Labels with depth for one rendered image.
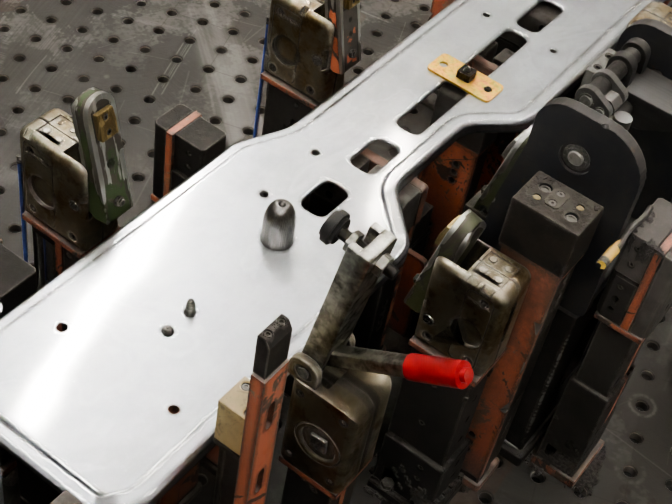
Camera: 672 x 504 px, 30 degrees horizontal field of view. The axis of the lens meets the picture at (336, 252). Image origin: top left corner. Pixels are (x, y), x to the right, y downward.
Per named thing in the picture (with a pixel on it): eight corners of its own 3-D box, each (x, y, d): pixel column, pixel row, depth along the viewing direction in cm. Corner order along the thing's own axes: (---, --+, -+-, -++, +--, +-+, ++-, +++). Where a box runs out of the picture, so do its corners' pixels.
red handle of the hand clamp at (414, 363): (325, 326, 105) (479, 347, 94) (334, 348, 106) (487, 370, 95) (295, 356, 102) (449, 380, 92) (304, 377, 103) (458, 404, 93)
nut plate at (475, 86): (425, 68, 141) (427, 60, 140) (443, 54, 143) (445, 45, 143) (487, 104, 138) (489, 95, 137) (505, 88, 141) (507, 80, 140)
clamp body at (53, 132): (67, 309, 150) (59, 84, 124) (140, 362, 146) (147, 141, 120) (10, 353, 144) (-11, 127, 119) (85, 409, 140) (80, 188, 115)
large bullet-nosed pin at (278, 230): (273, 232, 123) (279, 184, 118) (298, 249, 122) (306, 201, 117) (252, 249, 121) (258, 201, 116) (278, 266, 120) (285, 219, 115)
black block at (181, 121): (166, 267, 156) (175, 86, 135) (232, 312, 153) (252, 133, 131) (121, 303, 151) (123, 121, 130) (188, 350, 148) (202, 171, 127)
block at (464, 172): (397, 227, 166) (439, 55, 145) (479, 278, 162) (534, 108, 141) (374, 249, 163) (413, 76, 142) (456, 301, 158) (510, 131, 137)
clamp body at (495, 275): (395, 434, 144) (461, 206, 117) (478, 492, 140) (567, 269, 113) (347, 486, 138) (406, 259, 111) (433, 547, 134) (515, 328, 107)
